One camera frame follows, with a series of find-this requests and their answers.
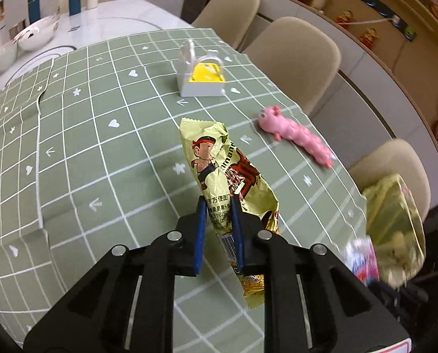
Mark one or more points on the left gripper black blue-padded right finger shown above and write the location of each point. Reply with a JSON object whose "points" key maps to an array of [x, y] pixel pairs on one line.
{"points": [[313, 303]]}

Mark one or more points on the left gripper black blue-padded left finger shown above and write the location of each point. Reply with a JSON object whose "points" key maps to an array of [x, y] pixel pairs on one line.
{"points": [[125, 302]]}

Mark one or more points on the yellow cartoon snack bag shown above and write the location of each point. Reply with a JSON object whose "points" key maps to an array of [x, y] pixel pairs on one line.
{"points": [[222, 170]]}

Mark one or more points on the trash bin yellow bag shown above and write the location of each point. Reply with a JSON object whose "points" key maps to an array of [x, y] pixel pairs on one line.
{"points": [[395, 228]]}

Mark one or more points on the green grid tablecloth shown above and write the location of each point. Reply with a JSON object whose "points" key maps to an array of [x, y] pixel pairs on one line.
{"points": [[91, 156]]}

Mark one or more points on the beige chair near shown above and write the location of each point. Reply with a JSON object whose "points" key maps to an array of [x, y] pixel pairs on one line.
{"points": [[395, 157]]}

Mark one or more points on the beige chair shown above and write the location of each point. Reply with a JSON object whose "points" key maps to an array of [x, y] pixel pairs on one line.
{"points": [[230, 19], [395, 157], [300, 59]]}

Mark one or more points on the pink caterpillar toy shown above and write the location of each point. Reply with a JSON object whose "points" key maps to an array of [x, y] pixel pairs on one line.
{"points": [[272, 121]]}

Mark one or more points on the white box yellow toy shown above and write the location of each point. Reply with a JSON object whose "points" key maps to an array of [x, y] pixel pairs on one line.
{"points": [[199, 76]]}

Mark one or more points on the beige chair middle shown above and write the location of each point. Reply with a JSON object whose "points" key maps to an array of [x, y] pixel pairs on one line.
{"points": [[300, 59]]}

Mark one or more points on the white bowl small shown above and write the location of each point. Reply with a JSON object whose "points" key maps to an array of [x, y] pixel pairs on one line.
{"points": [[8, 55]]}

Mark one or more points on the white bowl large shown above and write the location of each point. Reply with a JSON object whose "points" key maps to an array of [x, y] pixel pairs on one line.
{"points": [[38, 34]]}

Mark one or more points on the wooden shelf cabinet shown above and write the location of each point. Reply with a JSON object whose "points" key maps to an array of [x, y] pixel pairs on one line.
{"points": [[398, 77]]}

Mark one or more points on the beige chair far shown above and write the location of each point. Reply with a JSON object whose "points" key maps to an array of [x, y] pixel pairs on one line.
{"points": [[230, 19]]}

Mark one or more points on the black power strip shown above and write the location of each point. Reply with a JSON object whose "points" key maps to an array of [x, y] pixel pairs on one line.
{"points": [[389, 15]]}

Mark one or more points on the teal bottle left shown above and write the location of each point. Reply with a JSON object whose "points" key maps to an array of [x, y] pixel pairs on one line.
{"points": [[34, 13]]}

